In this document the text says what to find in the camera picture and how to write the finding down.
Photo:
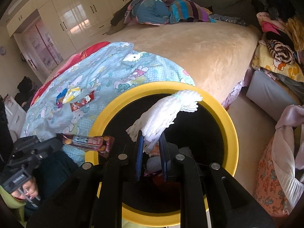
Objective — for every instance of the person's left forearm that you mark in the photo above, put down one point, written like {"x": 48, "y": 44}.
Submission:
{"x": 9, "y": 209}

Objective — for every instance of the small white foam net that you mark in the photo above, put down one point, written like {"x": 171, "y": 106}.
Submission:
{"x": 153, "y": 166}

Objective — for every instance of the brown cloth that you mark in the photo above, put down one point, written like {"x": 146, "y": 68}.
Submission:
{"x": 116, "y": 21}

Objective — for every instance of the white yellow wrapper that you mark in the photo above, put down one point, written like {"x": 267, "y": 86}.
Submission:
{"x": 72, "y": 93}

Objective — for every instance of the grey patterned cloth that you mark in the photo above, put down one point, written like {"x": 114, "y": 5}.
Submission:
{"x": 228, "y": 19}

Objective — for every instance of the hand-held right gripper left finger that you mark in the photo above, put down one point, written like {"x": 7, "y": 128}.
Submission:
{"x": 139, "y": 156}

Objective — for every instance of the purple shiny wrapper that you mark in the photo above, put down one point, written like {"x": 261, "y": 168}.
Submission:
{"x": 59, "y": 104}

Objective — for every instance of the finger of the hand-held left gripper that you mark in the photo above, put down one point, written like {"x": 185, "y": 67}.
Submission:
{"x": 49, "y": 146}

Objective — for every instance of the bed with beige cover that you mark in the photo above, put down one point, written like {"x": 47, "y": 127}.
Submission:
{"x": 190, "y": 52}

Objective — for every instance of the yellow knit garment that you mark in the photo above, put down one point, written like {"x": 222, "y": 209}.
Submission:
{"x": 295, "y": 33}

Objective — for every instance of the blue wrapper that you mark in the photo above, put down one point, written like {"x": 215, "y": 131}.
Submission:
{"x": 63, "y": 92}

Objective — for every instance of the light blue cartoon cat blanket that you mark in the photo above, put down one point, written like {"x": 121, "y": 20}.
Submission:
{"x": 106, "y": 76}

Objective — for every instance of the white pink cloth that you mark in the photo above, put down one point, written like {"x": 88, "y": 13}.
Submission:
{"x": 285, "y": 147}

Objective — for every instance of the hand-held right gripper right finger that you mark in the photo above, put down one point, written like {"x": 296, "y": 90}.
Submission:
{"x": 163, "y": 156}

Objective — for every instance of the tiger striped cloth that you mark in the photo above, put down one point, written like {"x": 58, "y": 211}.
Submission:
{"x": 280, "y": 51}

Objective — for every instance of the yellow trash bin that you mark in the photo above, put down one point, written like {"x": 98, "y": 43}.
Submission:
{"x": 225, "y": 128}

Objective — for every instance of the cream glossy wardrobe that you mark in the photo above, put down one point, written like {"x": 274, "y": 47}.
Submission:
{"x": 78, "y": 16}

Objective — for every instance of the black clothes pile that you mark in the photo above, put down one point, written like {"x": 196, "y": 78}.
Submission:
{"x": 23, "y": 87}

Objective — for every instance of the red snack wrapper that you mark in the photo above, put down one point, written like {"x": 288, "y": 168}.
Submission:
{"x": 82, "y": 102}

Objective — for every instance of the maroon biscuit wrapper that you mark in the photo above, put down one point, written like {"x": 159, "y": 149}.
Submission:
{"x": 90, "y": 142}

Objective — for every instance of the large white foam net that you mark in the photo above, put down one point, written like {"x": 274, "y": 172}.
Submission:
{"x": 161, "y": 118}

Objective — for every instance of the black bin liner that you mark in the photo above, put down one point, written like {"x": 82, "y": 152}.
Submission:
{"x": 201, "y": 135}

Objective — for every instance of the person's dark clothing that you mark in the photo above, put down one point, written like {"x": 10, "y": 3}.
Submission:
{"x": 52, "y": 178}

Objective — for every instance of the striped colourful cloth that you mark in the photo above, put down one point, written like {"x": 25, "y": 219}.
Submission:
{"x": 187, "y": 10}

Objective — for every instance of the orange cartoon print cushion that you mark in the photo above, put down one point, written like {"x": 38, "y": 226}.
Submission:
{"x": 268, "y": 182}

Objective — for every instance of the small drawer cabinet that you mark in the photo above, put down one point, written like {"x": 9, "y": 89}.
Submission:
{"x": 13, "y": 114}

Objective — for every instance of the person's left hand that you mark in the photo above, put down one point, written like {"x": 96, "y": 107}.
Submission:
{"x": 27, "y": 192}

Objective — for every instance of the teal floral quilt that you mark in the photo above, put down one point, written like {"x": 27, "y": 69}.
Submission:
{"x": 149, "y": 9}

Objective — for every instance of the floral bed skirt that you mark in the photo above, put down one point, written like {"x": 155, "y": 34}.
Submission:
{"x": 234, "y": 92}

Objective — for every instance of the door with pink cartoon poster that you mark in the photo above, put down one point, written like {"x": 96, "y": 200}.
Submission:
{"x": 40, "y": 45}

